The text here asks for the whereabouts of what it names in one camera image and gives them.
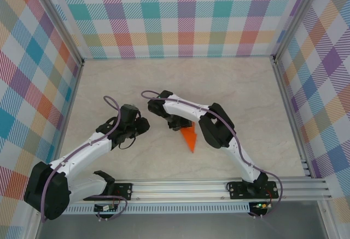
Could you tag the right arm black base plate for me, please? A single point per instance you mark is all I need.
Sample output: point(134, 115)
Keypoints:
point(238, 191)

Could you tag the circuit board with green light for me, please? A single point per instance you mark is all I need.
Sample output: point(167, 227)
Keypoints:
point(261, 205)

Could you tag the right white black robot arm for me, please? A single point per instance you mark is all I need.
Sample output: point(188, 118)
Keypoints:
point(186, 109)

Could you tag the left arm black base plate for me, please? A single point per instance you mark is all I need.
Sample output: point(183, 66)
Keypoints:
point(125, 189)

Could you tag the aluminium frame post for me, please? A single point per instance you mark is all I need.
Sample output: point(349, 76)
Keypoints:
point(297, 17)
point(58, 17)

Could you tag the orange paper sheet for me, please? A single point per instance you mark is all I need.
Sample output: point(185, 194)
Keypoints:
point(191, 140)

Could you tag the grey metal sheet panel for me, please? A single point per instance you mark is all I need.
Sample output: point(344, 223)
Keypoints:
point(177, 228)

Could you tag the aluminium table side rail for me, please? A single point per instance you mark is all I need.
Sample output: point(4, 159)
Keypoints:
point(283, 86)
point(66, 118)

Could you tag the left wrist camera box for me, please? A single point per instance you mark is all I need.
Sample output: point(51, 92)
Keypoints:
point(129, 111)

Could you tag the aluminium mounting rail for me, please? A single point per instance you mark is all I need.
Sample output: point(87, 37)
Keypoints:
point(177, 189)

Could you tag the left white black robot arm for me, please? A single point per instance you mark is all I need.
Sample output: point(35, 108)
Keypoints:
point(82, 155)

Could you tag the black circuit board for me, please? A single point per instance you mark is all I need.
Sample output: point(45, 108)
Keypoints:
point(105, 208)

